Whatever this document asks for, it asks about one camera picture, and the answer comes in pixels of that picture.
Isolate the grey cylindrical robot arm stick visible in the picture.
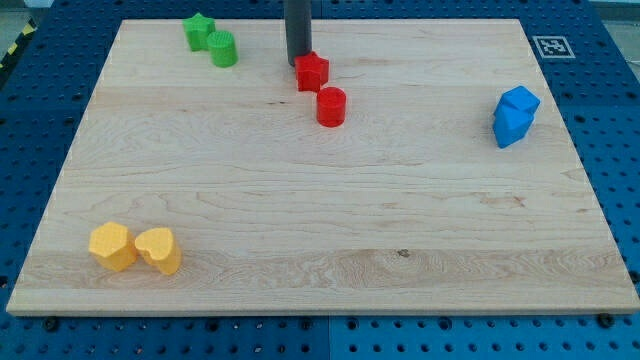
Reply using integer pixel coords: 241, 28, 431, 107
283, 0, 312, 67

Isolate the light wooden board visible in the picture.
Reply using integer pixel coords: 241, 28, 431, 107
7, 19, 639, 317

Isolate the red cylinder block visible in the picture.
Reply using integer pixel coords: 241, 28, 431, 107
316, 87, 347, 127

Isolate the red star block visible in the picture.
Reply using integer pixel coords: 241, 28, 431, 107
294, 51, 330, 92

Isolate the green cylinder block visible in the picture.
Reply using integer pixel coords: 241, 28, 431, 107
207, 30, 238, 68

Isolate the yellow heart block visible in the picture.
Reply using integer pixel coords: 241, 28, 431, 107
134, 227, 182, 275

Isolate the blue pentagon block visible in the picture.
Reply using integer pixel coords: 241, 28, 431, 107
493, 105, 534, 148

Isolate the green star block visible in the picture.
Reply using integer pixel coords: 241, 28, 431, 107
182, 13, 216, 51

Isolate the blue cube block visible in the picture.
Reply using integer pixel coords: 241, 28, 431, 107
496, 85, 541, 115

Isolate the yellow hexagon block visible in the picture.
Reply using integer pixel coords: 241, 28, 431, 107
89, 222, 138, 272

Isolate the white fiducial marker tag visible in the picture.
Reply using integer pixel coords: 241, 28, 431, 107
533, 35, 575, 59

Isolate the black bolt left front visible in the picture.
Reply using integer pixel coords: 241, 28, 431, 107
42, 316, 60, 333

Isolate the black bolt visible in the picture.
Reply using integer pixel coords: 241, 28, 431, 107
596, 313, 615, 329
42, 316, 60, 333

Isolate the black bolt right front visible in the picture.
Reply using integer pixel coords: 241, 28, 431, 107
596, 313, 615, 329

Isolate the yellow black hazard tape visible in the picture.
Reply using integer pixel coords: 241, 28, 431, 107
1, 17, 38, 76

